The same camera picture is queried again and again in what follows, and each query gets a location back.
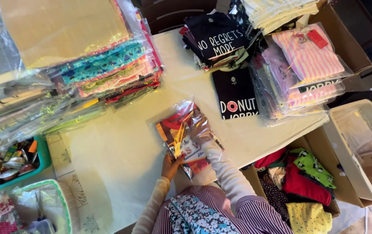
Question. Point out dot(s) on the person's right hand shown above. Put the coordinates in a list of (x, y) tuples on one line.
[(201, 132)]

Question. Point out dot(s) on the person's left hand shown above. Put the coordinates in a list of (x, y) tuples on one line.
[(170, 168)]

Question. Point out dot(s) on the person's left fingers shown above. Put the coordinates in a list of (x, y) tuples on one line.
[(177, 160)]

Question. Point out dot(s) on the clear plastic garment bag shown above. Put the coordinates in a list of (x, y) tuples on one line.
[(186, 130)]

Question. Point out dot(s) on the colourful printed folded garment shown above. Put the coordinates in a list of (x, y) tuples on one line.
[(181, 139)]

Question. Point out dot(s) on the white floral tablecloth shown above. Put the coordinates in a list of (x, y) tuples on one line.
[(124, 162)]

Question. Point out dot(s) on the blue floral scarf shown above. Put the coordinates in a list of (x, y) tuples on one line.
[(195, 216)]

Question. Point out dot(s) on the black donut print t-shirt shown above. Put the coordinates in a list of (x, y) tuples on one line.
[(234, 94)]

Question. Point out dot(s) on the maroon striped shirt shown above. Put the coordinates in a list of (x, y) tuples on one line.
[(257, 217)]

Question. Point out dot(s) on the cardboard box of loose clothes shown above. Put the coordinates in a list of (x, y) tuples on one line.
[(299, 185)]

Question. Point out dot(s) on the stack of dark folded t-shirts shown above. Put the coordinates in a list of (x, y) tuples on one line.
[(217, 40)]

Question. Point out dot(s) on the teal plastic basket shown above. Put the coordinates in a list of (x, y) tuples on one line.
[(44, 159)]

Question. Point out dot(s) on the white basket with green trim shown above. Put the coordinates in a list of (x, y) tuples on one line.
[(39, 204)]

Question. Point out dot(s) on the stack of packaged colourful garments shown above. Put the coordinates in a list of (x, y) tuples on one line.
[(59, 61)]

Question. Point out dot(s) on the stack of packaged pink garments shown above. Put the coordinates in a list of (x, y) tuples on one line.
[(303, 71)]

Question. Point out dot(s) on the heap of metal bowls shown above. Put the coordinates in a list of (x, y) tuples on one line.
[(7, 164)]

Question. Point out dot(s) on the stack of cream folded garments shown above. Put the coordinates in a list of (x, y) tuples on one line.
[(280, 13)]

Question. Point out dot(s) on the white plastic crate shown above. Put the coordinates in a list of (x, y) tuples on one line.
[(361, 146)]

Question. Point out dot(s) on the red hang tag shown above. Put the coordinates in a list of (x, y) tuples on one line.
[(317, 39)]

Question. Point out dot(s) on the empty brown cardboard box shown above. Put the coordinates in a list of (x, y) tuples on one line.
[(342, 42)]

